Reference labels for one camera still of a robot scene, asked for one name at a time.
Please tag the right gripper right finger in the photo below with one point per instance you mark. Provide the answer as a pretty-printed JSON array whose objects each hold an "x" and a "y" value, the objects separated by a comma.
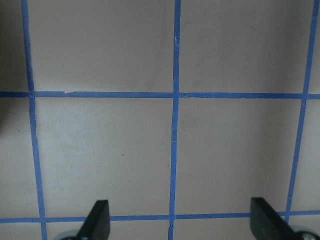
[{"x": 266, "y": 224}]

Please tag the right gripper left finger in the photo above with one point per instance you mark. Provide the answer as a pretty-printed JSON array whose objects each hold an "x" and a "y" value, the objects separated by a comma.
[{"x": 97, "y": 225}]

